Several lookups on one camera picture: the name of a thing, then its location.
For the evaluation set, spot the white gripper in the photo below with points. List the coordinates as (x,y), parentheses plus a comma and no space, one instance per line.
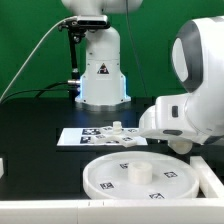
(177,118)

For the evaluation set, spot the white round table top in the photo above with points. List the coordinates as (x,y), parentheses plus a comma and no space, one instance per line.
(139,175)

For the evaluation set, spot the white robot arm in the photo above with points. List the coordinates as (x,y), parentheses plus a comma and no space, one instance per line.
(197,59)

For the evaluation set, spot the white cross-shaped table base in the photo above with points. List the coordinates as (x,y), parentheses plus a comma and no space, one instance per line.
(115,133)

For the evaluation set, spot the white marker sheet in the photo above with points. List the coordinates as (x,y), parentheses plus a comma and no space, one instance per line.
(83,137)

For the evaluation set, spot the white L-shaped border fence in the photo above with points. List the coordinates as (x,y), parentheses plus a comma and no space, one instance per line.
(206,210)

